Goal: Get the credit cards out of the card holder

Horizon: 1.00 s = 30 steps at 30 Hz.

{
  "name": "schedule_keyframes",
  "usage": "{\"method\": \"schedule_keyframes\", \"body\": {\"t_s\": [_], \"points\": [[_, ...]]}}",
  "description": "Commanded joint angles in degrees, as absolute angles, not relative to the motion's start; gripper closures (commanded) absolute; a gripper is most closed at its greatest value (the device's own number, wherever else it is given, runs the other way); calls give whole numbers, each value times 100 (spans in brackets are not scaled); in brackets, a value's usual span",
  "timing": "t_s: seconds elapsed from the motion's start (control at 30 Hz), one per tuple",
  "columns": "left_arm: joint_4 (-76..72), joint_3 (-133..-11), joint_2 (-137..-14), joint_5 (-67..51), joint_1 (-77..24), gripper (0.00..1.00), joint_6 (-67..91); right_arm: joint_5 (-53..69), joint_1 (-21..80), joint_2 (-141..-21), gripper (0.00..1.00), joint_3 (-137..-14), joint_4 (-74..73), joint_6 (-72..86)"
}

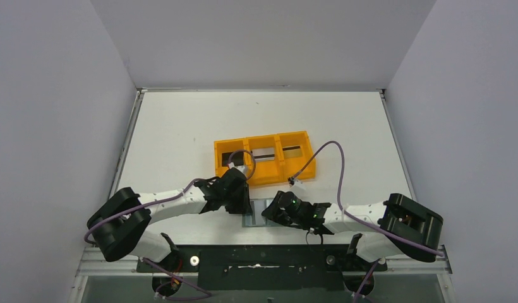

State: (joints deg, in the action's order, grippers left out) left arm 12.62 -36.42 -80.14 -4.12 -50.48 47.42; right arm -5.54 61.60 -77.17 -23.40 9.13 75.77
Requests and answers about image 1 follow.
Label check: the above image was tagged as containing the green card holder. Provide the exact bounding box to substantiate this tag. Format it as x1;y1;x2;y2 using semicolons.
242;198;280;228

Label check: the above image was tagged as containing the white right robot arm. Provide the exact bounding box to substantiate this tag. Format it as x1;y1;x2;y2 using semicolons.
262;191;444;263

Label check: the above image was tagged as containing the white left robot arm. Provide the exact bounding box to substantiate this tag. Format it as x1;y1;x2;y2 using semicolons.
84;167;251;263

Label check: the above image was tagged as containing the silver card middle bin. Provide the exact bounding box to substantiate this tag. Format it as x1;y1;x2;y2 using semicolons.
251;147;275;162

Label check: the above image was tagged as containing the gold card end bin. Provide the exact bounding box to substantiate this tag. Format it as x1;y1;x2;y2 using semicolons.
282;145;303;159

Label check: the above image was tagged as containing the yellow three-compartment bin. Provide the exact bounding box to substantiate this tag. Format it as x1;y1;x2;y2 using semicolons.
214;131;316;186

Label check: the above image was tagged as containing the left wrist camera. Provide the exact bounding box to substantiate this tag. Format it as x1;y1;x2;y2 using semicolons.
228;162;248;175

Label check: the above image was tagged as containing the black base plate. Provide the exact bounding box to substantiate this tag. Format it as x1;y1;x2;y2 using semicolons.
136;244;387;295

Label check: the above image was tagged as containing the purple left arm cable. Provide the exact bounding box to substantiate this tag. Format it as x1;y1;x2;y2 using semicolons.
83;150;256;302

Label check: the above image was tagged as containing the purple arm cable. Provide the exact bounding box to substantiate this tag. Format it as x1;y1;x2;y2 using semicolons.
83;150;256;302
287;141;445;303

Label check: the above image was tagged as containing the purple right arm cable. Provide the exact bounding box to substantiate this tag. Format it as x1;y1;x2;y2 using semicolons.
287;141;445;303

